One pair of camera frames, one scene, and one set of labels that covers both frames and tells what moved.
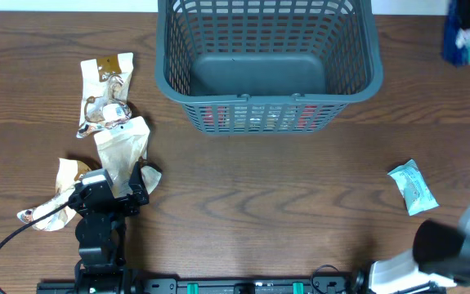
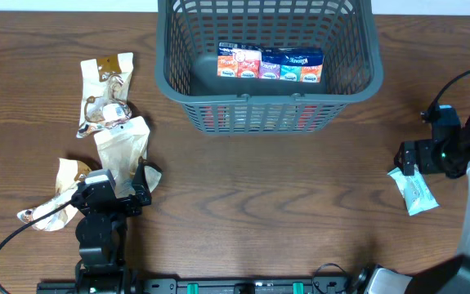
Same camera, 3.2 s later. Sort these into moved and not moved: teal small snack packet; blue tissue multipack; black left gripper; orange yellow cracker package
Moved: blue tissue multipack
Not moved: black left gripper; orange yellow cracker package; teal small snack packet
